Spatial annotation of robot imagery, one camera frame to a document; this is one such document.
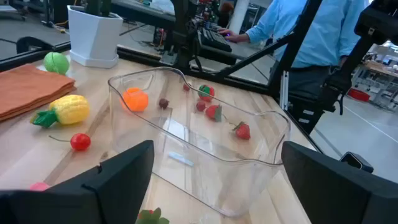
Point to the orange toy fruit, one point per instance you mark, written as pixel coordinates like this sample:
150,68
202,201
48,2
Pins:
136,100

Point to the small black camera box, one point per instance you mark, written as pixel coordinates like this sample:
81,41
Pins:
357,163

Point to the orange folded cloth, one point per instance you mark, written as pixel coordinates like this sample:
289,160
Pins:
28,90

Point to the white plant pot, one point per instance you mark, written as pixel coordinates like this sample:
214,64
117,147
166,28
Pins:
93,40

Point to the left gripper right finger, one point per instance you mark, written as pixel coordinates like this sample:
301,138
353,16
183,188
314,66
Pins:
342,199

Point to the red toy strawberry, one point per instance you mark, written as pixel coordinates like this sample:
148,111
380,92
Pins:
206,95
152,217
243,132
212,112

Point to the yellow toy pineapple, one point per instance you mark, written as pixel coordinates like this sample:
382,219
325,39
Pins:
70,109

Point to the green toy lime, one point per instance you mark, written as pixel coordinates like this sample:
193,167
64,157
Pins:
56,63

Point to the person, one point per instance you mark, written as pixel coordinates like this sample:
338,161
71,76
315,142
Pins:
326,31

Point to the black keyboard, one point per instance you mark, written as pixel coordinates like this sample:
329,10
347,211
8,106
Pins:
214,39

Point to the dark red cherry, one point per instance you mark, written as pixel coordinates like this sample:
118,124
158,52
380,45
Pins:
163,103

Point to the small red berry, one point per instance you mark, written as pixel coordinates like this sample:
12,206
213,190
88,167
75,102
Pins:
186,87
201,106

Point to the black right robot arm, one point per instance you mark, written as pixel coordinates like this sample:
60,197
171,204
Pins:
373,21

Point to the green cactus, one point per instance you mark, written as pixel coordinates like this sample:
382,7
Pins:
93,6

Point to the red bin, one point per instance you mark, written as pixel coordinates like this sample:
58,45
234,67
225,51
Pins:
359,95

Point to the red cherry with stem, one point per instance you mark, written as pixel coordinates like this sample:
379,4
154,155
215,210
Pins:
80,142

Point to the small pink fruit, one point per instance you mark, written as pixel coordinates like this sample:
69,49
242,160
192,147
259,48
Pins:
38,187

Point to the clear plastic container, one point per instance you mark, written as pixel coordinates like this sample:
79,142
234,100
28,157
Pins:
217,186

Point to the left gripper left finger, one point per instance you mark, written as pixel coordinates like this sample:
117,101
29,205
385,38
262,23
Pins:
93,199

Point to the person's hand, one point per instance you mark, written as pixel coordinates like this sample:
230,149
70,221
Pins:
231,35

